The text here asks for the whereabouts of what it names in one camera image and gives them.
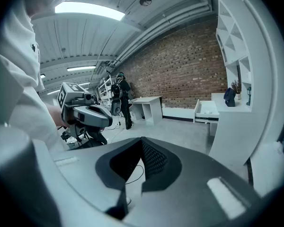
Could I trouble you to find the large ceiling light panel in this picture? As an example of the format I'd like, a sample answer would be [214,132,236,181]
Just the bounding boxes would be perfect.
[54,1,126,22]

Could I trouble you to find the small white desk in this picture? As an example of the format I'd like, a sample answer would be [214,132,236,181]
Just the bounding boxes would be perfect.
[129,96,163,127]

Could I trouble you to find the thin black floor cable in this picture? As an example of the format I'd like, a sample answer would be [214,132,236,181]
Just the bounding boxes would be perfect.
[124,164,145,184]

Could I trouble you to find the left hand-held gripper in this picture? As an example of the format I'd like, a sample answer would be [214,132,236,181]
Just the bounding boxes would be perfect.
[57,81,114,146]

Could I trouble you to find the potted dried plant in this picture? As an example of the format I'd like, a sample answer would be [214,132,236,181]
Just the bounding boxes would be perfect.
[230,79,242,101]

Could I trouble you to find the person's white shirt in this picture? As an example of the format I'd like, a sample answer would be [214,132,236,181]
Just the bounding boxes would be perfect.
[0,0,71,152]

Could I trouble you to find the white drawer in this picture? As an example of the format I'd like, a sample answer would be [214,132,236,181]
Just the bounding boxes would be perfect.
[193,98,220,124]

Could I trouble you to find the long ceiling light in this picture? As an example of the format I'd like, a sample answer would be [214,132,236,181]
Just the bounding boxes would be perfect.
[66,65,97,72]

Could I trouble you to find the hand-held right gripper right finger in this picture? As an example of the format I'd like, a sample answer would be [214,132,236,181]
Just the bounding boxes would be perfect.
[141,137,183,193]

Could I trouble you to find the white open shelf rack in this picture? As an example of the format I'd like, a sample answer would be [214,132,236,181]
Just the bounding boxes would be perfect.
[97,75,117,104]

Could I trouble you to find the dark blue ornament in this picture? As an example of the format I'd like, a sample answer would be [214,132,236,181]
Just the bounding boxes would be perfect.
[223,87,237,107]

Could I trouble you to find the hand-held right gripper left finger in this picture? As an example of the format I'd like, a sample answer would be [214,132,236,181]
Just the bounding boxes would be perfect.
[95,137,143,189]

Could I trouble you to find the white ceiling pipes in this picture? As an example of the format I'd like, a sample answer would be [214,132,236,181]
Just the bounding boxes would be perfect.
[113,0,213,62]

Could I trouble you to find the low white bench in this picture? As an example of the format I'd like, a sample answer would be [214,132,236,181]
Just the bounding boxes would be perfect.
[161,107,195,123]

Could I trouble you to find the white desk with shelf unit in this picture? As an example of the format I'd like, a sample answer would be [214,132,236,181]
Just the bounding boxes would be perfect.
[207,0,284,166]

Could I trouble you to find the person's left forearm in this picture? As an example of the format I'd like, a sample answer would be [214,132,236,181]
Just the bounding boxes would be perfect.
[46,104,71,129]

